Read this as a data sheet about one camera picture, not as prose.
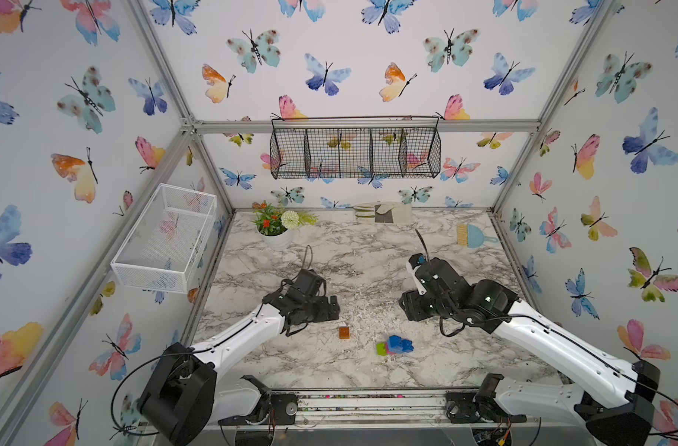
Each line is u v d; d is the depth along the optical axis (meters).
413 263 0.66
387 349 0.80
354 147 0.98
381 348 0.82
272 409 0.73
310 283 0.67
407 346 0.82
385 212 1.19
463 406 0.74
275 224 0.97
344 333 0.86
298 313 0.62
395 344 0.78
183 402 0.40
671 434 0.56
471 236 1.11
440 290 0.53
